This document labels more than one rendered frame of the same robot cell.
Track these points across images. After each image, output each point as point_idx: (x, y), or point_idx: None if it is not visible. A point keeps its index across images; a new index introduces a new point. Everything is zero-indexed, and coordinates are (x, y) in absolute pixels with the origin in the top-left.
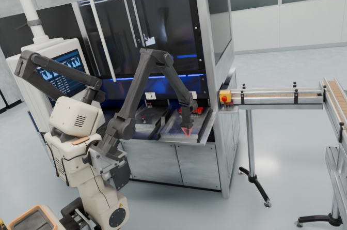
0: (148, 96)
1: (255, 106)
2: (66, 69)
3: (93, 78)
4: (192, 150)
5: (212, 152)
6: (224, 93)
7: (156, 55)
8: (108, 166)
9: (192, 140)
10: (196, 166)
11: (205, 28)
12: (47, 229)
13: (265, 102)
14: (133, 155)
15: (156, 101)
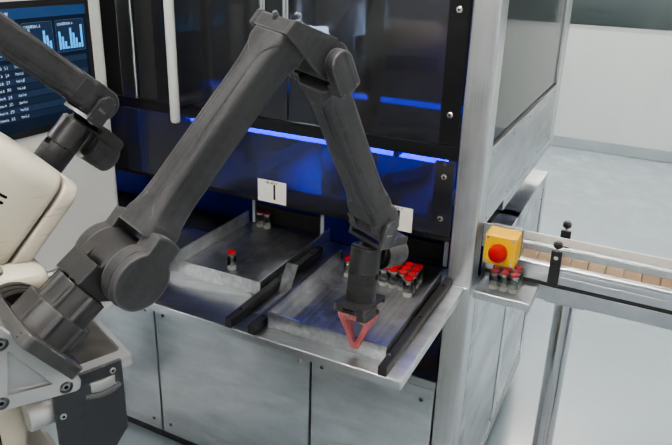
0: (265, 191)
1: (591, 302)
2: (5, 28)
3: (93, 84)
4: (361, 391)
5: (421, 413)
6: (501, 237)
7: (305, 42)
8: (36, 387)
9: (364, 362)
10: (361, 444)
11: (488, 15)
12: None
13: (626, 296)
14: (182, 362)
15: (287, 212)
